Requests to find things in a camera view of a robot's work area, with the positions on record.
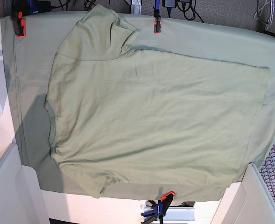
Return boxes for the orange black clamp far left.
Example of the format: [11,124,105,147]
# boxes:
[11,11,26,38]

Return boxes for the green table cloth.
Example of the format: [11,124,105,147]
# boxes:
[0,11,275,195]

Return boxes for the orange black clamp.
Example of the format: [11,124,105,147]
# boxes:
[154,0,161,34]
[11,11,26,38]

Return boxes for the white cable loop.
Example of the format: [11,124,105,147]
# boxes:
[254,0,275,28]

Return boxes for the light green T-shirt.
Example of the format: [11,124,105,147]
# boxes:
[44,5,269,200]

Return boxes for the black power adapter cables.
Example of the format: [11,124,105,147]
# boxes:
[162,0,207,23]

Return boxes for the orange black clamp far middle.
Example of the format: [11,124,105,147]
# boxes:
[154,0,161,34]

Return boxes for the blue orange bar clamp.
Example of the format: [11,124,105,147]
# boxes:
[141,191,176,224]

